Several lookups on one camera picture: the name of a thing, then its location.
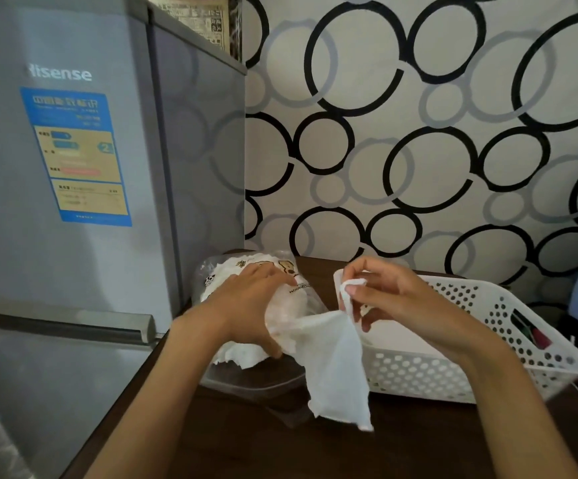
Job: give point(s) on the grey refrigerator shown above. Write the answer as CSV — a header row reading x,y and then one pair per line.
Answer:
x,y
29,274

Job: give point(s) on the person's right forearm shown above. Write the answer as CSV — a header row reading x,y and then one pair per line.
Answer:
x,y
513,419

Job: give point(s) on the person's left thumb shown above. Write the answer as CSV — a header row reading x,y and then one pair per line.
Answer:
x,y
273,336

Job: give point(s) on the person's right hand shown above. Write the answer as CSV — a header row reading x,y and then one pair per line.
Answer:
x,y
418,309

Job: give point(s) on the blue energy label sticker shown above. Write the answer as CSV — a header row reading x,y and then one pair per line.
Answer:
x,y
76,154

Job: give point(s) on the red packet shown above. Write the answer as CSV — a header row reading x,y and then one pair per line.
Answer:
x,y
541,339

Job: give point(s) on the plastic-wrapped white tissue pack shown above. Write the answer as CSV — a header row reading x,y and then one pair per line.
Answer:
x,y
249,355

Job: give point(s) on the person's left forearm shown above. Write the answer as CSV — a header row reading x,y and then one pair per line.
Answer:
x,y
164,399

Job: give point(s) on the person's left hand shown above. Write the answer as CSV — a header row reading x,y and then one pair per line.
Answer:
x,y
239,309

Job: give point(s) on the white tissue sheet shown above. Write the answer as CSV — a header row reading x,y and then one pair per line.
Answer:
x,y
333,364

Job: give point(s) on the printed cardboard box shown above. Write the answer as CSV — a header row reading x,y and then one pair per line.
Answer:
x,y
204,17

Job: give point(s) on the white perforated plastic basket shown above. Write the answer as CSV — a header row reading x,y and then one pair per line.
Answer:
x,y
418,379

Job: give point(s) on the green packet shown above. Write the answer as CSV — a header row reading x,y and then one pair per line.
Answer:
x,y
522,323

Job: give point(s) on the person's right fingers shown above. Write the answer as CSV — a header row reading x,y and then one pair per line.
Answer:
x,y
373,289

